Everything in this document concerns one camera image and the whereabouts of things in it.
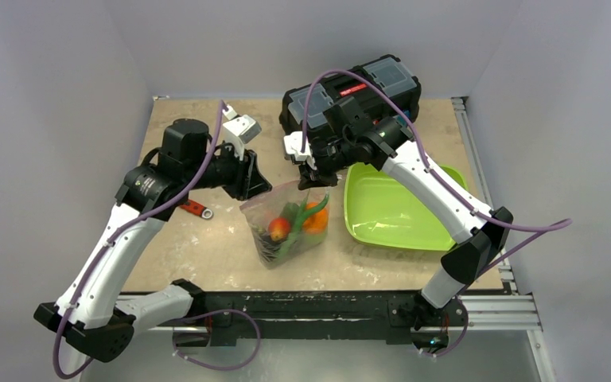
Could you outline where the clear zip top bag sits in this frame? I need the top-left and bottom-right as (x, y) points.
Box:
(240, 181), (332, 269)

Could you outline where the black metal base frame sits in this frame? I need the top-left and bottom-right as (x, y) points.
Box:
(115, 288), (541, 349)

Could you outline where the black plastic toolbox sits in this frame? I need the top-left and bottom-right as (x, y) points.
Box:
(278, 53), (422, 159)

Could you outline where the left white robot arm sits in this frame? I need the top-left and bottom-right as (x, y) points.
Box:
(34, 115), (271, 363)

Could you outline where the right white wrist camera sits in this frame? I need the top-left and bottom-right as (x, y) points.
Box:
(282, 131), (317, 170)

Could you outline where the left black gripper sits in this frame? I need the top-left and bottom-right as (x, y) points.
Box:
(185, 138), (271, 200)

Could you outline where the green fake apple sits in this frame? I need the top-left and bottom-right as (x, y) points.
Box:
(302, 231), (328, 250)

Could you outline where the green plastic tray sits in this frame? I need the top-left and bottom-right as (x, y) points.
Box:
(343, 163), (455, 251)

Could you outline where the orange fake fruit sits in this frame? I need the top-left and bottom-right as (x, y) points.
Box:
(302, 205), (329, 235)

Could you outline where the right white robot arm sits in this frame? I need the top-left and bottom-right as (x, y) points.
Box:
(283, 96), (513, 324)

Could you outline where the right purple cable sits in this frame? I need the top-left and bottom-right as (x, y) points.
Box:
(300, 69), (574, 360)

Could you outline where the green fake bean pod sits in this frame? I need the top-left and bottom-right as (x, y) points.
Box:
(277, 193), (330, 260)

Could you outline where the red handled adjustable wrench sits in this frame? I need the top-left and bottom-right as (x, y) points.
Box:
(179, 199), (214, 220)

